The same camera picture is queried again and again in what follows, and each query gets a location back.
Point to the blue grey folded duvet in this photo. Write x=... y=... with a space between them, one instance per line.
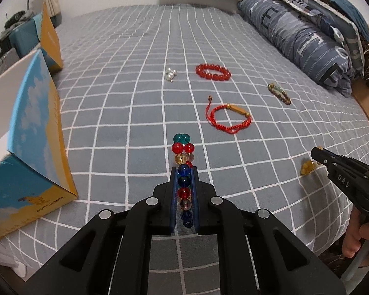
x=295 y=37

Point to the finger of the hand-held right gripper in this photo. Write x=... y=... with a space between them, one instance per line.
x=335 y=170

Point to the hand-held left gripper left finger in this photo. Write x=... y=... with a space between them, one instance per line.
x=172 y=190

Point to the blue and yellow cardboard box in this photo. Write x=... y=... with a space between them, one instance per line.
x=40 y=135

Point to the blue folded cloth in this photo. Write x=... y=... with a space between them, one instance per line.
x=352 y=9

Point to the person's right hand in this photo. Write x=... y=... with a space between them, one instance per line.
x=352 y=239

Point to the grey grid bedsheet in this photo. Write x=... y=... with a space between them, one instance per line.
x=126 y=83

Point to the blue grey patterned pillow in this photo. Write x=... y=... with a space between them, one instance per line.
x=326 y=12

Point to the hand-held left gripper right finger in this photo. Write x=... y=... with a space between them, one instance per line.
x=195 y=190

